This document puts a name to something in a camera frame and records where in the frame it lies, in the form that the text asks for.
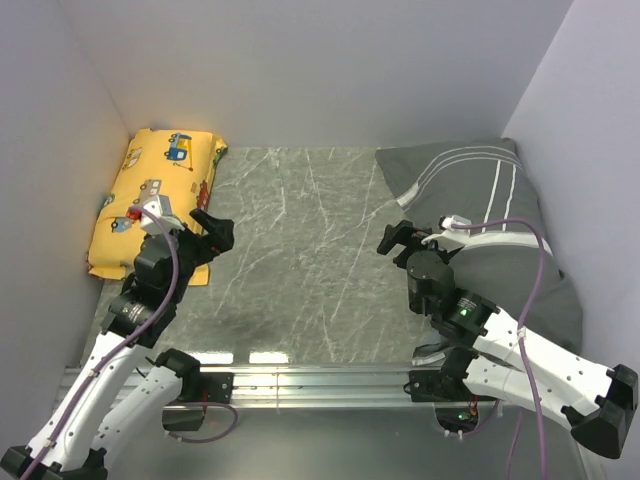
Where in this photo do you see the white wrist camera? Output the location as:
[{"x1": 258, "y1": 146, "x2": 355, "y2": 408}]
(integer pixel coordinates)
[
  {"x1": 127, "y1": 195, "x2": 184, "y2": 235},
  {"x1": 421, "y1": 215, "x2": 471, "y2": 251}
]

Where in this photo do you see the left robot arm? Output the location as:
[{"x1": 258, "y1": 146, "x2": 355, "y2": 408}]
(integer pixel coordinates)
[{"x1": 1, "y1": 207, "x2": 239, "y2": 479}]

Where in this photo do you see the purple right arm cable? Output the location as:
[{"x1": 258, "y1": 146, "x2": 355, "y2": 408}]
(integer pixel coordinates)
[{"x1": 452, "y1": 218, "x2": 552, "y2": 480}]

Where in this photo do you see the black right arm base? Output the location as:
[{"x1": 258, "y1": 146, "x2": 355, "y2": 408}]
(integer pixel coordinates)
[{"x1": 403, "y1": 370, "x2": 501, "y2": 438}]

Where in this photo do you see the yellow cartoon-car pillow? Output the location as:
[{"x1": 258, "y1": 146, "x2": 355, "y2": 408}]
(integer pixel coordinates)
[{"x1": 87, "y1": 128, "x2": 228, "y2": 280}]

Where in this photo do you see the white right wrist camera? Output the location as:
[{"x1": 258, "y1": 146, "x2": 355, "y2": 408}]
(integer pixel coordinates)
[{"x1": 421, "y1": 215, "x2": 471, "y2": 251}]

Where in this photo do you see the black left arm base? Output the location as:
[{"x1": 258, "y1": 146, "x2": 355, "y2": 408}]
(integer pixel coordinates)
[{"x1": 162, "y1": 372, "x2": 238, "y2": 433}]

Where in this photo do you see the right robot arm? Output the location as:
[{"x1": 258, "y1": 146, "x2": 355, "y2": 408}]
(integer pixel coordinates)
[{"x1": 377, "y1": 216, "x2": 639, "y2": 459}]

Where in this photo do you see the aluminium mounting rail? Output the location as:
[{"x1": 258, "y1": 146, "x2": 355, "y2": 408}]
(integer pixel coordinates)
[{"x1": 202, "y1": 364, "x2": 416, "y2": 410}]

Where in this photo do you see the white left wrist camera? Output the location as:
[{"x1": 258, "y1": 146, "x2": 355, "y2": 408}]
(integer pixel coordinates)
[{"x1": 127, "y1": 195, "x2": 184, "y2": 235}]

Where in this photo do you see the grey striped pillow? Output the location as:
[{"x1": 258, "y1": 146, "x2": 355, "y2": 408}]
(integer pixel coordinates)
[{"x1": 375, "y1": 138, "x2": 583, "y2": 354}]

